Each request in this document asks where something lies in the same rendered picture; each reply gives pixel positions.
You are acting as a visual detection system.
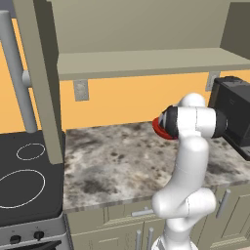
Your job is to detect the red bowl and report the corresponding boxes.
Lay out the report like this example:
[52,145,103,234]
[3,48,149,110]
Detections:
[151,115,179,141]

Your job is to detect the olive cabinet door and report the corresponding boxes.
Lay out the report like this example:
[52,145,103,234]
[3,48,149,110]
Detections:
[12,0,64,165]

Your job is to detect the olive drawer front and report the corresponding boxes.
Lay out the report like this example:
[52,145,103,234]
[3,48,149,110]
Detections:
[103,198,158,227]

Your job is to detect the black hob stove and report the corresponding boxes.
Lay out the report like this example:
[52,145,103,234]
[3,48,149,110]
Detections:
[0,129,71,250]

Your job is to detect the olive base cupboard door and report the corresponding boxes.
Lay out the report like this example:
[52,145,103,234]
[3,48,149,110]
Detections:
[194,185,250,250]
[144,218,171,250]
[69,222,146,250]

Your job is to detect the black stove knob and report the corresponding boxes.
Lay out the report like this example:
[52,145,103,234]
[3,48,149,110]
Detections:
[9,234,22,245]
[33,230,46,241]

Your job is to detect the grey wall outlet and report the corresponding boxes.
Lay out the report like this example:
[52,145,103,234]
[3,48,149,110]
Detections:
[72,79,90,103]
[205,70,222,93]

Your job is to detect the olive open wall cabinet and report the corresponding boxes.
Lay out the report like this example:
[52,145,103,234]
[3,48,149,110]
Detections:
[47,0,250,82]

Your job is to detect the grey drawer handle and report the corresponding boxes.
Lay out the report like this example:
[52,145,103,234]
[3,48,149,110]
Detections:
[131,208,154,218]

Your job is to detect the grey cabinet door handle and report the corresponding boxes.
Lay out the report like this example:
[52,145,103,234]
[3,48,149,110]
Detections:
[0,9,39,135]

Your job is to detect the grey cupboard door handle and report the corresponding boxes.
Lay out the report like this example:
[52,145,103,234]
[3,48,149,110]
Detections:
[146,227,155,250]
[215,188,232,220]
[135,229,143,250]

